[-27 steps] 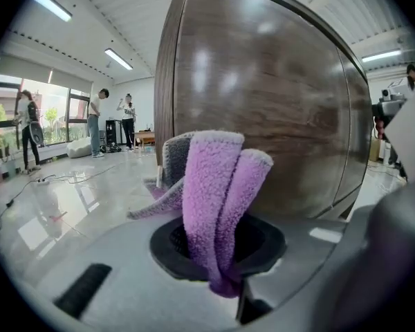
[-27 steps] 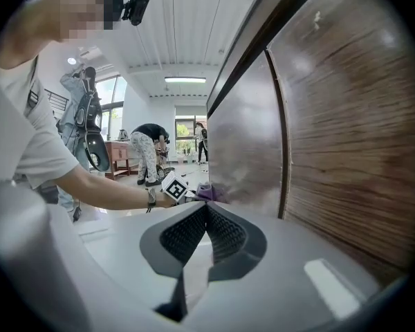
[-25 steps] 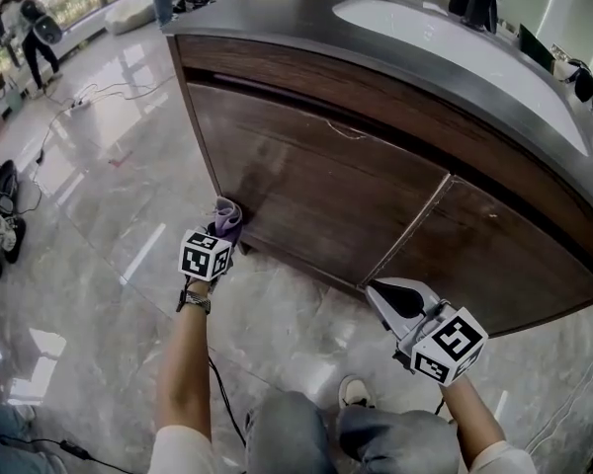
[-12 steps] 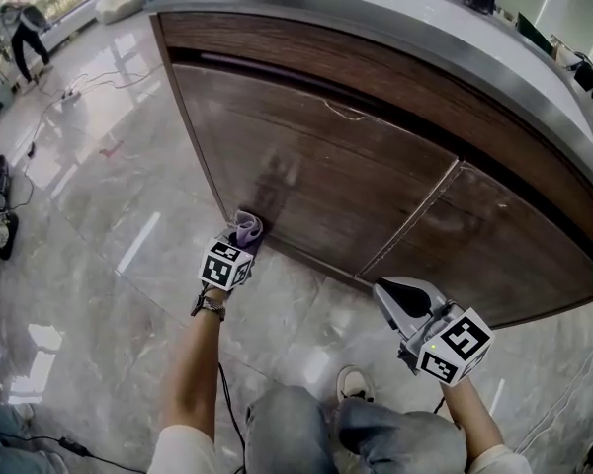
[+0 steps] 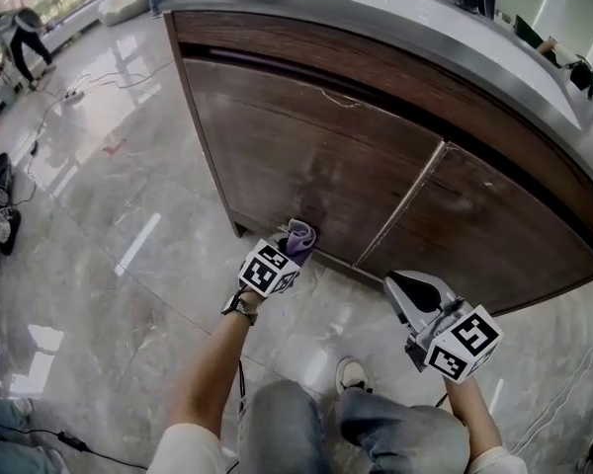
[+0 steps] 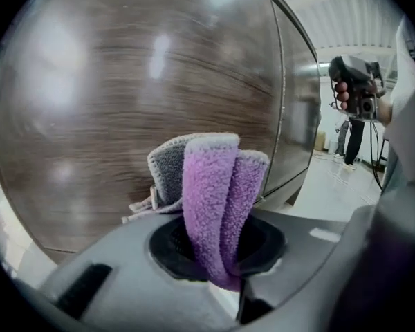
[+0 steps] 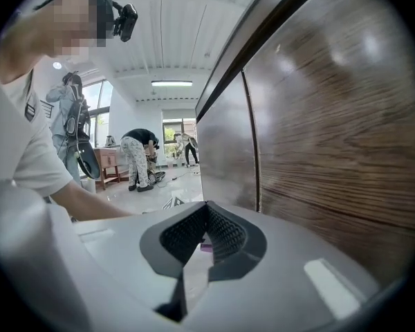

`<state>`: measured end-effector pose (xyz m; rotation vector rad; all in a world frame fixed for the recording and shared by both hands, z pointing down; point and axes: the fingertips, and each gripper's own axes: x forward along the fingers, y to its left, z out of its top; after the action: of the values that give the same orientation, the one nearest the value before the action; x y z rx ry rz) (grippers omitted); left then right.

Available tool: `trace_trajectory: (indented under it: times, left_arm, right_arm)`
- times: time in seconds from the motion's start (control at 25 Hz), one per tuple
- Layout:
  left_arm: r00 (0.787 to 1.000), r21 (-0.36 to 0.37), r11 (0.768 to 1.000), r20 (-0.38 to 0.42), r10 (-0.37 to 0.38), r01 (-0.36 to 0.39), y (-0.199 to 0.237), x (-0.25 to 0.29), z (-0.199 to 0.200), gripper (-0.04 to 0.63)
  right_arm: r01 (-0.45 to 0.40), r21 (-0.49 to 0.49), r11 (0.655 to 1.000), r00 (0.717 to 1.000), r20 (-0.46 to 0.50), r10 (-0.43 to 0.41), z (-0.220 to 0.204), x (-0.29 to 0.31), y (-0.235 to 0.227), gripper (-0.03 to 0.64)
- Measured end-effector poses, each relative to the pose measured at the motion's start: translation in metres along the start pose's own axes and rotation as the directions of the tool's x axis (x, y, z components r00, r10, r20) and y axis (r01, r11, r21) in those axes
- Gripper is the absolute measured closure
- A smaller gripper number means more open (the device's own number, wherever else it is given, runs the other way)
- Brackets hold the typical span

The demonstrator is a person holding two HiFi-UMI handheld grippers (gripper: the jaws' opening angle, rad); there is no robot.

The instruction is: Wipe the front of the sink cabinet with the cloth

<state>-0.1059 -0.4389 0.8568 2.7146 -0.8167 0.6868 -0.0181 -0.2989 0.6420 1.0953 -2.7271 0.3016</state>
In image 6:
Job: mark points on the dark brown wooden cabinet door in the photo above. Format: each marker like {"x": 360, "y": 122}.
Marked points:
{"x": 297, "y": 116}
{"x": 124, "y": 99}

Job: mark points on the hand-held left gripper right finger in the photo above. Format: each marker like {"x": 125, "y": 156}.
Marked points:
{"x": 304, "y": 254}

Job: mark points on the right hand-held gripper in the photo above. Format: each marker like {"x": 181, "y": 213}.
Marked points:
{"x": 364, "y": 102}

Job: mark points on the person's right hand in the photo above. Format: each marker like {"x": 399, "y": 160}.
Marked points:
{"x": 341, "y": 97}

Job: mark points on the purple fuzzy towel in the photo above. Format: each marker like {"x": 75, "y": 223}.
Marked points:
{"x": 207, "y": 192}

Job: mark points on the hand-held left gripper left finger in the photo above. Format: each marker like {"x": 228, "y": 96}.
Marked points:
{"x": 124, "y": 275}

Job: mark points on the dark wooden vanity cabinet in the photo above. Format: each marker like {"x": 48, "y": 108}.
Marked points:
{"x": 293, "y": 199}

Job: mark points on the cardboard box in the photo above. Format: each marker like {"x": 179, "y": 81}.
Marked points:
{"x": 320, "y": 140}

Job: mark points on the person's right forearm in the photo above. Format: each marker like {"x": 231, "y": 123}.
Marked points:
{"x": 385, "y": 111}

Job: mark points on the person's white shirt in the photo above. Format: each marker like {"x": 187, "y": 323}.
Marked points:
{"x": 411, "y": 81}

